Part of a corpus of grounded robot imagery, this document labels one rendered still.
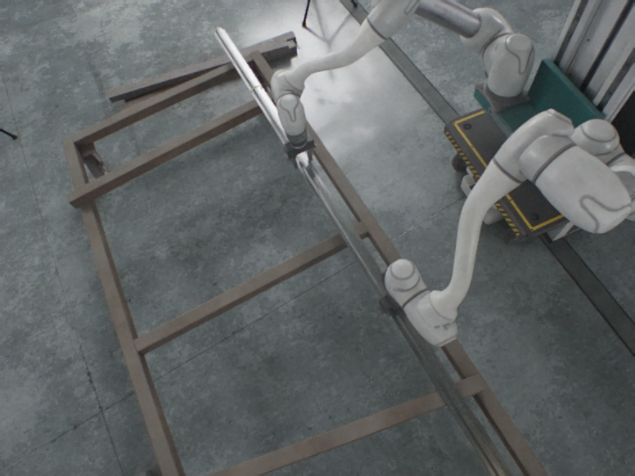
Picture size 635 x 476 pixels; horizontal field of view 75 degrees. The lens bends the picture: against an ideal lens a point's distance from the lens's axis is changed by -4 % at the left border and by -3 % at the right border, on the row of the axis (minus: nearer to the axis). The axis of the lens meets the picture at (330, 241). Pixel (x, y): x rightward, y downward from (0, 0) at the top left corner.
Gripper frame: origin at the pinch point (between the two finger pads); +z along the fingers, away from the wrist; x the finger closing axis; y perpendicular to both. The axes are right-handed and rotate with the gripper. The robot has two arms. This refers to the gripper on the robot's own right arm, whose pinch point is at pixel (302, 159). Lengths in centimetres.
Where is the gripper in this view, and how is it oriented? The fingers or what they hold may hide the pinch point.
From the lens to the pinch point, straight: 200.3
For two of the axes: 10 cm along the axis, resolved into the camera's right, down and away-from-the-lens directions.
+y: 4.7, 7.8, -4.2
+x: 8.8, -4.6, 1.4
